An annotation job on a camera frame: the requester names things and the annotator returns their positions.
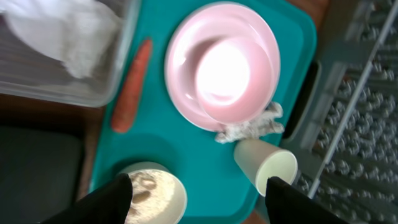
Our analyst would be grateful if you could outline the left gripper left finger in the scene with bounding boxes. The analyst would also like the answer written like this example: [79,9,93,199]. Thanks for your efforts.
[43,174,133,224]

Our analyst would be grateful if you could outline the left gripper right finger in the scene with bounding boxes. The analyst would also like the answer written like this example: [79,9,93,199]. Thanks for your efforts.
[264,177,348,224]

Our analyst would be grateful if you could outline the foil paper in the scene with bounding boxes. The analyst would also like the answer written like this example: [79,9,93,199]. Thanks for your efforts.
[215,102,285,144]

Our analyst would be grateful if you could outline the orange carrot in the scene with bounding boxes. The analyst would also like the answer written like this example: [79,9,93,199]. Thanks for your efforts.
[111,39,153,133]

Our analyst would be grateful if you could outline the white napkin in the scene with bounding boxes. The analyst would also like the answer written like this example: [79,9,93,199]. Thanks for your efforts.
[1,0,121,78]

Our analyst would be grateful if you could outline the grey dishwasher rack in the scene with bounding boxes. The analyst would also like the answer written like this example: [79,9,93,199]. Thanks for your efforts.
[281,0,397,223]

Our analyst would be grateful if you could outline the white bowl with food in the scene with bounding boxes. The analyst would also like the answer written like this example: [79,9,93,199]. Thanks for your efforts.
[120,162,187,224]

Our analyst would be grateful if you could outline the white paper cup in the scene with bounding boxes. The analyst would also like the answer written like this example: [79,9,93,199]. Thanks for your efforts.
[234,139,298,197]

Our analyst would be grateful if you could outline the teal plastic tray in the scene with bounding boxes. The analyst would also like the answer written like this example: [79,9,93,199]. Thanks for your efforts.
[90,1,317,223]

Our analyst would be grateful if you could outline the black plastic tray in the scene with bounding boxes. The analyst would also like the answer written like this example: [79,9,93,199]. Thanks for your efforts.
[1,126,84,223]

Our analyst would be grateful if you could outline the pink bowl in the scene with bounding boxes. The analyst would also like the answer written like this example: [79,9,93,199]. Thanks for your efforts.
[195,37,274,124]

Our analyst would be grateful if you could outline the clear plastic bin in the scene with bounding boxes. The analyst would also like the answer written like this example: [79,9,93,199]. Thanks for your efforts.
[1,0,142,107]

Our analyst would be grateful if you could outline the pink plate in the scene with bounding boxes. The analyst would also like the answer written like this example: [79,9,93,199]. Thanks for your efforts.
[165,2,280,131]

